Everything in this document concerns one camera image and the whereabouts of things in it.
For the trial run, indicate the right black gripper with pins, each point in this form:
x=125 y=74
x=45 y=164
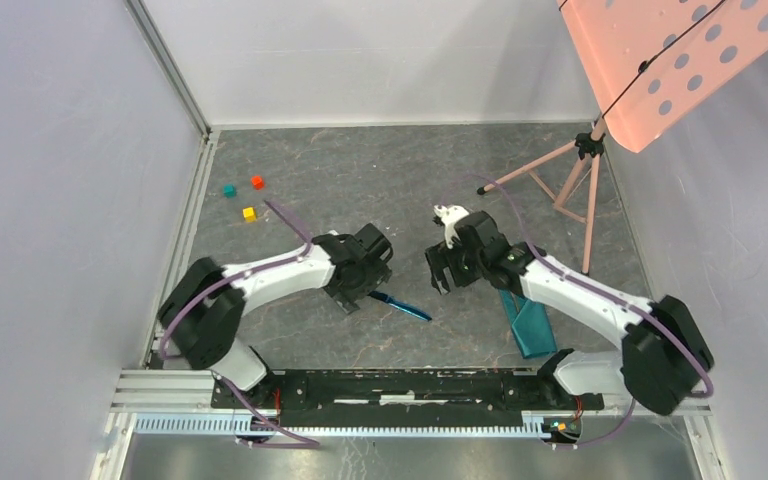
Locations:
x=438 y=258

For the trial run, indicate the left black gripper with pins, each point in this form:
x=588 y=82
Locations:
x=346 y=297

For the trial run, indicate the blue knife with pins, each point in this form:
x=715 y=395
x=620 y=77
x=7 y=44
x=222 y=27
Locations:
x=401 y=306

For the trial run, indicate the teal cloth napkin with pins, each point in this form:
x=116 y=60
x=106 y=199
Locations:
x=530 y=326

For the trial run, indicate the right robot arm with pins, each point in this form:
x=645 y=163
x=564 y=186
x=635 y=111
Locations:
x=660 y=357

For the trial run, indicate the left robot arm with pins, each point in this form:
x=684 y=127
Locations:
x=202 y=315

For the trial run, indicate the yellow cube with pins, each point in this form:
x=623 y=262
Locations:
x=249 y=214

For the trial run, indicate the orange cube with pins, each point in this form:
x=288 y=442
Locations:
x=257 y=182

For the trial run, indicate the teal cube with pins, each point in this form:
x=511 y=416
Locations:
x=229 y=191

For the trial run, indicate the pink tripod stand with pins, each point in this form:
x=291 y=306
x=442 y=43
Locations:
x=590 y=148

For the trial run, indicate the pink perforated panel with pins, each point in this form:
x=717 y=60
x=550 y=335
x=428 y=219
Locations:
x=649 y=63

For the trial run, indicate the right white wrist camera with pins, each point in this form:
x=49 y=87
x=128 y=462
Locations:
x=448 y=216

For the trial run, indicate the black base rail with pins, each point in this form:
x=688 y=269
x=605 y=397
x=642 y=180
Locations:
x=488 y=397

